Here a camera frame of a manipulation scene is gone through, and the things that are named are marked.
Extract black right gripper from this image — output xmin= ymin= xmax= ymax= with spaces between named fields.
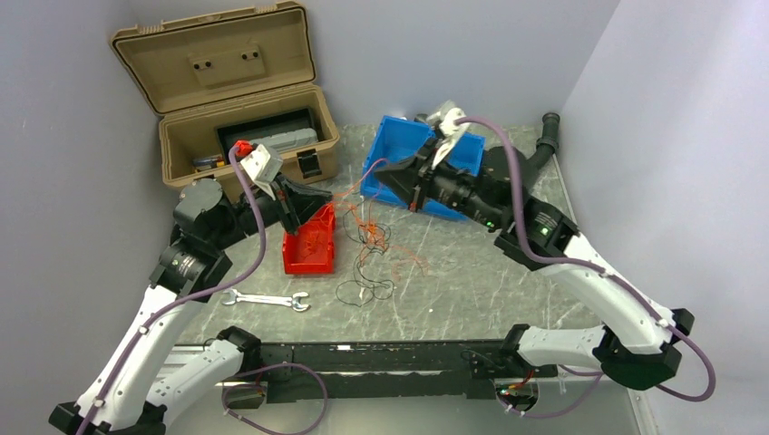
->
xmin=374 ymin=137 xmax=503 ymax=229

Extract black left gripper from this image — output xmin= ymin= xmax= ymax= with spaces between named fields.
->
xmin=210 ymin=169 xmax=333 ymax=251

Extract orange blue black wires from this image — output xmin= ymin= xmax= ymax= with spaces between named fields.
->
xmin=326 ymin=157 xmax=431 ymax=308

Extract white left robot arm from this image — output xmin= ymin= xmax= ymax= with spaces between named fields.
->
xmin=48 ymin=176 xmax=333 ymax=434

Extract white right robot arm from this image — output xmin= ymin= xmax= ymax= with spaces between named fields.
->
xmin=374 ymin=146 xmax=695 ymax=391

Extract blue plastic divided bin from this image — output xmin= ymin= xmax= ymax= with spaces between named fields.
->
xmin=360 ymin=116 xmax=485 ymax=208

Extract red plastic bin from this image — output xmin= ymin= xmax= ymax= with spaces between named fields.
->
xmin=282 ymin=204 xmax=336 ymax=276

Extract grey case in toolbox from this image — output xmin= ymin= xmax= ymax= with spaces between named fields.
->
xmin=248 ymin=128 xmax=318 ymax=153

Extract silver open-end wrench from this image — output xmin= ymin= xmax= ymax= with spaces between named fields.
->
xmin=220 ymin=288 xmax=311 ymax=313

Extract yellow black tool in toolbox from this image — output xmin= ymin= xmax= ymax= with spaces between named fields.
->
xmin=191 ymin=155 xmax=226 ymax=172

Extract tan plastic toolbox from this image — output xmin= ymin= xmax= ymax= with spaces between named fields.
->
xmin=111 ymin=1 xmax=340 ymax=198

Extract orange wires in red bin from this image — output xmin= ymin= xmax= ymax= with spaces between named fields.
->
xmin=297 ymin=218 xmax=332 ymax=262

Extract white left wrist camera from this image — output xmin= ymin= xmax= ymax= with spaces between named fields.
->
xmin=233 ymin=140 xmax=283 ymax=199

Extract grey corrugated hose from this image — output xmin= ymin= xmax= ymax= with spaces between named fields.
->
xmin=414 ymin=111 xmax=561 ymax=172

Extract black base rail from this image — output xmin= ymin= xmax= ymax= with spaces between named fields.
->
xmin=228 ymin=340 xmax=558 ymax=404

